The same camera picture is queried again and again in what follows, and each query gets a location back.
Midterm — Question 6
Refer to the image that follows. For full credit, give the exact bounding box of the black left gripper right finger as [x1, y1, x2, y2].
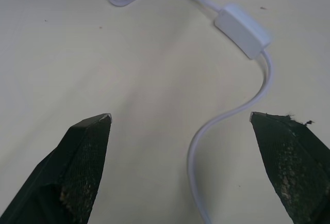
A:
[249, 111, 330, 224]

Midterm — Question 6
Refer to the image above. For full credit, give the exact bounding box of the white inline switch box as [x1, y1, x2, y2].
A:
[214, 3, 272, 59]

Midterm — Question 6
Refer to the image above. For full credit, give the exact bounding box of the white cable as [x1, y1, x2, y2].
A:
[161, 0, 274, 224]

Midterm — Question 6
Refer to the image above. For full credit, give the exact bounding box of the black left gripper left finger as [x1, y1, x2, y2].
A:
[0, 113, 113, 224]

